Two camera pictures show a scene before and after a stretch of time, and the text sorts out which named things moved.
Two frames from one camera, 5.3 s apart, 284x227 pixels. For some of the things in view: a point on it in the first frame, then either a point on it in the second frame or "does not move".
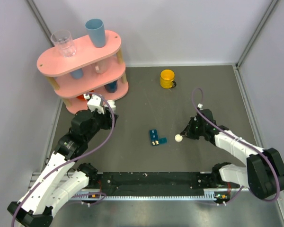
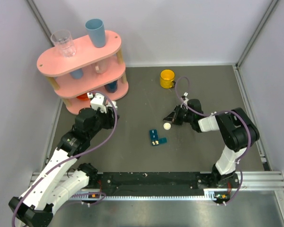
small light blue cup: (77, 74) does not move
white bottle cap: (178, 138) to (167, 126)
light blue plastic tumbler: (96, 30) does not move
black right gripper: (188, 132) to (174, 115)
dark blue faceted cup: (111, 87) does not move
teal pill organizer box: (155, 140) does not move
